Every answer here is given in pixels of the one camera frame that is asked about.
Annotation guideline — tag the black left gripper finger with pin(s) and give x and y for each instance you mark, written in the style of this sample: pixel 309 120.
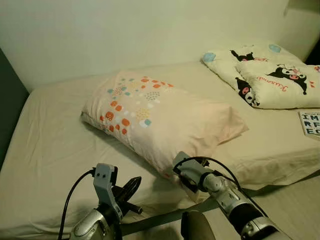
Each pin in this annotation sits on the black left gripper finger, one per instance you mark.
pixel 131 188

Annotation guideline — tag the pink dotted pillow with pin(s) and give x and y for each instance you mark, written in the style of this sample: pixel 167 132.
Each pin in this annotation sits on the pink dotted pillow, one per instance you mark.
pixel 165 120

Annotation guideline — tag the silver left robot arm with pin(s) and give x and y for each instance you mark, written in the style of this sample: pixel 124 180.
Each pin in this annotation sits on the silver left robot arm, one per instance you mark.
pixel 90 225

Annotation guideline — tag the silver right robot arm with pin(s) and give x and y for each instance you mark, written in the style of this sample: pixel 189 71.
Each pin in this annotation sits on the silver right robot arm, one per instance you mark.
pixel 235 200

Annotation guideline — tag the mattress with beige sheet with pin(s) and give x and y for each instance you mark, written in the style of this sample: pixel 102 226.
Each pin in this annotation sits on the mattress with beige sheet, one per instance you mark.
pixel 50 150

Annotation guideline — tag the cream cartoon print quilt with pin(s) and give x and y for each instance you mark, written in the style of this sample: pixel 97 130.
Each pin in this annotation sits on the cream cartoon print quilt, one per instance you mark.
pixel 280 95

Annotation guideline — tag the white book blue letters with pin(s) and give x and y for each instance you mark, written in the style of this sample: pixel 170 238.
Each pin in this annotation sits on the white book blue letters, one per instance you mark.
pixel 311 124

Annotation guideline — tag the teal fabric headboard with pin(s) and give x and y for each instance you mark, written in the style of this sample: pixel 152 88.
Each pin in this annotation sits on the teal fabric headboard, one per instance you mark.
pixel 10 105

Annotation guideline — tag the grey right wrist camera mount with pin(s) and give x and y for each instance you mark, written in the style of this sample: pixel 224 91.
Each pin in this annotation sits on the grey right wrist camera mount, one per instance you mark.
pixel 187 167

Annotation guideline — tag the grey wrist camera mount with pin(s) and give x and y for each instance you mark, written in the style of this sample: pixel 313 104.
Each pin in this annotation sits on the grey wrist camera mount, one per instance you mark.
pixel 187 167
pixel 105 185

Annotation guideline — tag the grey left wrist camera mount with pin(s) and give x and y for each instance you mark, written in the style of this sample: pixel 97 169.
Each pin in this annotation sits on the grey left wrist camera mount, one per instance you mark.
pixel 105 185

